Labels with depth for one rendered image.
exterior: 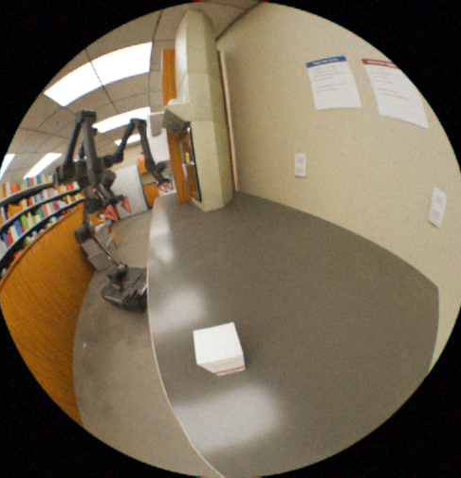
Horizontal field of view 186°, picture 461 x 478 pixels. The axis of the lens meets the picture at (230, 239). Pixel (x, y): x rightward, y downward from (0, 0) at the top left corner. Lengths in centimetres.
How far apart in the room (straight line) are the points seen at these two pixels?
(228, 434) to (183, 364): 13
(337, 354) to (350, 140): 64
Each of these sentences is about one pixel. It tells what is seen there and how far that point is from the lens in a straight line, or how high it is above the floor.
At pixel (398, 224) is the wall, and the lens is 63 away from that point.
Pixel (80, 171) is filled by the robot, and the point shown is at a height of 143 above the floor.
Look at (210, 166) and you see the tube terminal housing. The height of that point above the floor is 117.
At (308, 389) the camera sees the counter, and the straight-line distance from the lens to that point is 25.
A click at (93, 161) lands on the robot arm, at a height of 135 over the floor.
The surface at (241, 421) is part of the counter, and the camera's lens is 24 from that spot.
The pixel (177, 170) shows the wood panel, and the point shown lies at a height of 118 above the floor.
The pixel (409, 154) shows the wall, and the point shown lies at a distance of 63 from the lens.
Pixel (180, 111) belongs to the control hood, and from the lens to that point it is 77.
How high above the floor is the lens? 118
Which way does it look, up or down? 31 degrees down
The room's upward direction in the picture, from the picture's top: 6 degrees counter-clockwise
